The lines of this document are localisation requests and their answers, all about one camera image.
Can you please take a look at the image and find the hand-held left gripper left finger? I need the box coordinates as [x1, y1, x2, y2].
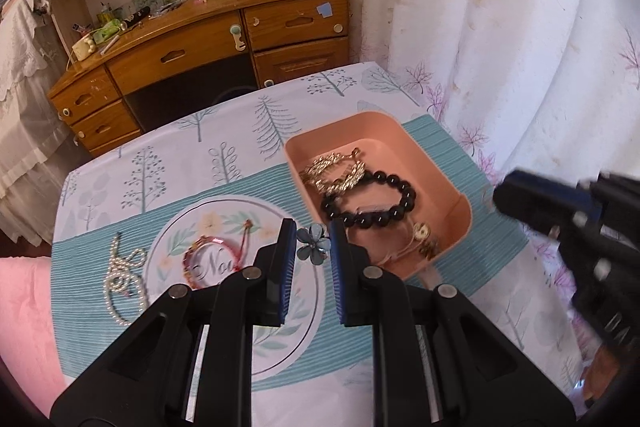
[50, 218, 296, 427]

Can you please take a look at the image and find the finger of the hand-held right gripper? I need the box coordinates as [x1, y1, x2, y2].
[492, 169, 601, 235]
[597, 172, 640, 253]

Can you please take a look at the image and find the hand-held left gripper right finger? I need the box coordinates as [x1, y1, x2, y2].
[327, 218, 576, 427]

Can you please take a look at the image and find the blue flower hair clip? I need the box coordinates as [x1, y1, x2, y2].
[296, 224, 332, 264]

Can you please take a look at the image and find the rose gold bangle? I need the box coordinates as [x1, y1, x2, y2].
[375, 227, 443, 269]

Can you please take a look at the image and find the black bead bracelet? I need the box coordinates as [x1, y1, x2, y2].
[321, 171, 417, 229]

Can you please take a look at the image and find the gold leaf bracelet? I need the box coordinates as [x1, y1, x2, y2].
[300, 148, 368, 195]

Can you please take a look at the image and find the pink beaded bracelet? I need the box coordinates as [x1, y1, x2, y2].
[182, 219, 256, 290]

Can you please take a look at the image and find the pink plastic tray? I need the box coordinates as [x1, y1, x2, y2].
[284, 111, 473, 280]

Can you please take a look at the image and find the white pearl necklace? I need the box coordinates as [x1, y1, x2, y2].
[102, 232, 148, 328]

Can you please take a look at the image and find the white leaf print curtain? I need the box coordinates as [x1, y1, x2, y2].
[320, 0, 640, 358]

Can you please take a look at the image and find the wooden desk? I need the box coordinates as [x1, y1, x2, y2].
[47, 0, 351, 158]

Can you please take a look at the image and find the pink quilt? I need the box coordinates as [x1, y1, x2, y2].
[0, 255, 68, 408]

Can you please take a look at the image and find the black flashlight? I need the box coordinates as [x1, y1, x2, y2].
[120, 7, 152, 30]

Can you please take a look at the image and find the green cloth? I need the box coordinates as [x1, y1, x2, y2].
[92, 19, 123, 45]

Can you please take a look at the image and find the cream plastic device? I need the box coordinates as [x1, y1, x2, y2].
[70, 34, 97, 60]

